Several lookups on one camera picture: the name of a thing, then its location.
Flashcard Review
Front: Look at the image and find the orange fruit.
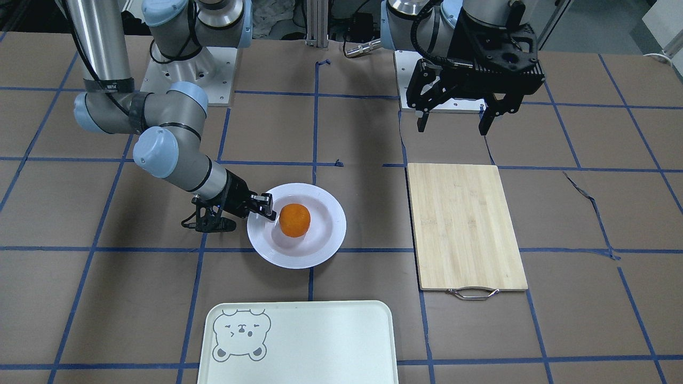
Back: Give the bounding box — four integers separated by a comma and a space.
280, 203, 311, 238

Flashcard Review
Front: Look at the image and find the aluminium frame post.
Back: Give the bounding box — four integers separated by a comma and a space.
305, 0, 329, 50

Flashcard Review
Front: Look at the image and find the white round plate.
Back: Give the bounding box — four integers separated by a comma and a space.
247, 183, 346, 268

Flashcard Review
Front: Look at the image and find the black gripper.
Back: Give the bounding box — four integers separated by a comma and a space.
407, 11, 545, 136
181, 171, 276, 233

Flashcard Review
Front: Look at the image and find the cream bear tray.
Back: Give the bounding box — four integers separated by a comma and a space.
197, 300, 399, 383

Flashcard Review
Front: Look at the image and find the bamboo cutting board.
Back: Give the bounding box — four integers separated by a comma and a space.
407, 163, 528, 293

